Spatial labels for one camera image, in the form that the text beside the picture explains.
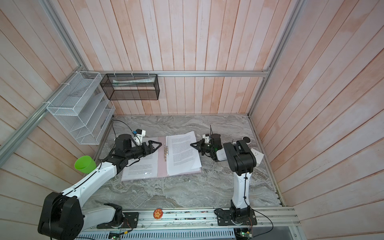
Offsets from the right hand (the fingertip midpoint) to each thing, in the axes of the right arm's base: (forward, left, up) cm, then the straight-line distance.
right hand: (190, 144), depth 97 cm
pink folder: (-15, +17, -3) cm, 23 cm away
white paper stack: (-7, +4, -3) cm, 9 cm away
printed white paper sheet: (-15, +29, -5) cm, 33 cm away
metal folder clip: (-4, +16, -3) cm, 17 cm away
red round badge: (-40, +16, -5) cm, 43 cm away
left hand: (-12, +17, +13) cm, 24 cm away
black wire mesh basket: (+35, +43, +21) cm, 59 cm away
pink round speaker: (+6, -39, -2) cm, 40 cm away
